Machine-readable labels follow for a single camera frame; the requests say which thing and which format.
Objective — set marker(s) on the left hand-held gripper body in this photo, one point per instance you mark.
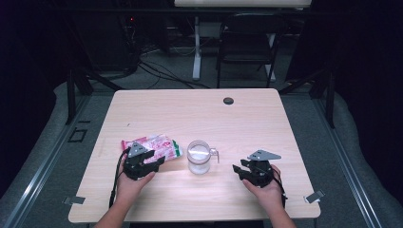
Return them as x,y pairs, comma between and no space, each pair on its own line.
136,164

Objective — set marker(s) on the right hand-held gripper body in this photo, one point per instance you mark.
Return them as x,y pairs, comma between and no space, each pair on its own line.
261,172

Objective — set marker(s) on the pink and white snack packet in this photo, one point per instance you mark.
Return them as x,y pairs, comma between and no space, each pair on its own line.
161,147

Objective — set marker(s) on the clear plastic measuring cup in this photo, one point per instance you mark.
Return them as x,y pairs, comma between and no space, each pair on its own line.
199,158

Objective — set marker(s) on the person's right hand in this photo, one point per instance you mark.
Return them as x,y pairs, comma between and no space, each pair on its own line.
269,196

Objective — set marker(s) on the person's left hand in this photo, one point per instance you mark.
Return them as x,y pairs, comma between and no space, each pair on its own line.
130,190

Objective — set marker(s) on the grey tape strip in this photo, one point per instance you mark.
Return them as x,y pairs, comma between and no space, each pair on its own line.
74,200
314,196

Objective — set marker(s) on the round table grommet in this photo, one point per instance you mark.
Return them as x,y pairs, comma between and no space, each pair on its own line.
228,101

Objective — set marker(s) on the black metal stand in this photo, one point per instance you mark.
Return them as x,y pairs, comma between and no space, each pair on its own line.
71,95
330,101

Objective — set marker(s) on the white desk leg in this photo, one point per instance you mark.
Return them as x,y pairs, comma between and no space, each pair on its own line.
197,53
271,60

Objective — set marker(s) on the dark computer tower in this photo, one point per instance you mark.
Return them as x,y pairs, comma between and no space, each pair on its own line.
107,41

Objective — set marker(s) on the black folding chair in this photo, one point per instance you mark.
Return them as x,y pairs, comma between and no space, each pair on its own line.
250,41

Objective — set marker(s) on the metal floor rail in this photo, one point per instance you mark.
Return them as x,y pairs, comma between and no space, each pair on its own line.
348,171
41,177

